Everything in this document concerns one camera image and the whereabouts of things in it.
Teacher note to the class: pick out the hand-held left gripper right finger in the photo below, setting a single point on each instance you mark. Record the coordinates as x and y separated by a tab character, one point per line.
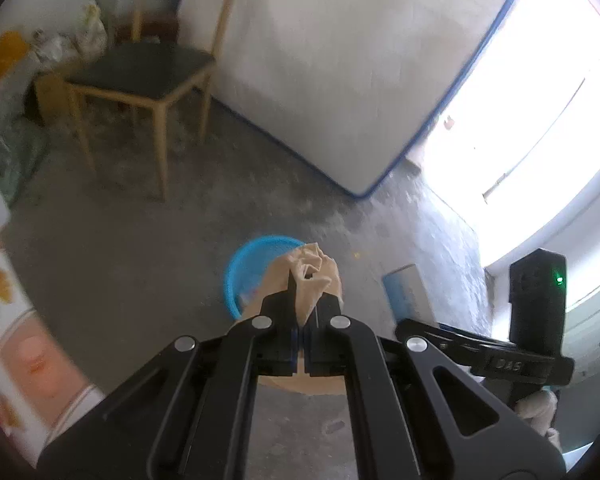
325	330

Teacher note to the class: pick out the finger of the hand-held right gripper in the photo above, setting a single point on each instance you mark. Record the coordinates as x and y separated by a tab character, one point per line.
430	332

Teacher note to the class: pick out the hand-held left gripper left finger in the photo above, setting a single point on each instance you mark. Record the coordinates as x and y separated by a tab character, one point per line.
279	330

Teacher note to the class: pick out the blue white box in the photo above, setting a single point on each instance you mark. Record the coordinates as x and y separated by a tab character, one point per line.
407	290

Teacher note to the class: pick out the beige cloth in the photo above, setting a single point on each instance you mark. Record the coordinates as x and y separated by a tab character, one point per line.
310	270

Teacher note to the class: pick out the blue plastic mesh basket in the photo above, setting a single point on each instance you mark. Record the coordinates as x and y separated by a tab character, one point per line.
245	270

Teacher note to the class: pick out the person's right forearm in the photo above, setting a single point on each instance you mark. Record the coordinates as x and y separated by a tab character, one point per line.
540	410

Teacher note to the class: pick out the leaf patterned tablecloth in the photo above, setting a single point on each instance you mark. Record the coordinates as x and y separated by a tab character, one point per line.
25	360

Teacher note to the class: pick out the white mattress with blue edge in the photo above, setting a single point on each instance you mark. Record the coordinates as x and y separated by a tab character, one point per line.
355	60

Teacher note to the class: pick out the wooden chair with dark seat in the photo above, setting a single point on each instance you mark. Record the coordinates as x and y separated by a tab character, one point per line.
140	75

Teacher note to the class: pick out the grey plastic bag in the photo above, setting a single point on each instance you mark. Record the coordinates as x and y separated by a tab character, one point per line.
15	160

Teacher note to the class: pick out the cardboard box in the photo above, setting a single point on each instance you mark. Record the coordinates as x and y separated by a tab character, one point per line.
50	95

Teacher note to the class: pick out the white green sack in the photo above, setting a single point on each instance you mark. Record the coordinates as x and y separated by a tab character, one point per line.
92	30

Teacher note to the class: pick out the white plastic bag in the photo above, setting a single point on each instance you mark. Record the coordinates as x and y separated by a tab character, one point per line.
50	49

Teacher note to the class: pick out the yellow plastic bag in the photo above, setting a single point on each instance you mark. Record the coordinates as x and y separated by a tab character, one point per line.
0	60

